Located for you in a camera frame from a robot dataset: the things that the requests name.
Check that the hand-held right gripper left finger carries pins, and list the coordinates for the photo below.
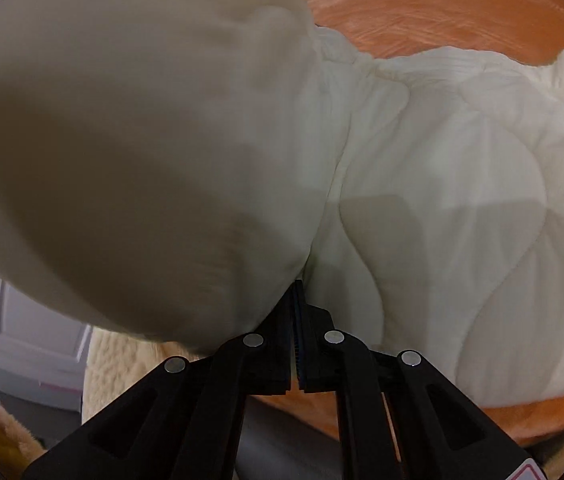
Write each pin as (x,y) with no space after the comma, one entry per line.
(282,355)

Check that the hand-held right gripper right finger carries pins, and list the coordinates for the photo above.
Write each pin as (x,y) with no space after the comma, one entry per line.
(312,360)

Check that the cream quilted jacket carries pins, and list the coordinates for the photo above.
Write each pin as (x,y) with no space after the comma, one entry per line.
(412,185)

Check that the fluffy cream clothing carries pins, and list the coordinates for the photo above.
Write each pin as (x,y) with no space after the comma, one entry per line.
(111,370)

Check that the white wardrobe doors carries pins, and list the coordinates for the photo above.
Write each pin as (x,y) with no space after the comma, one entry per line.
(21,320)

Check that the orange plush blanket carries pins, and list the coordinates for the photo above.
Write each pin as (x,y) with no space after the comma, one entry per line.
(437,15)

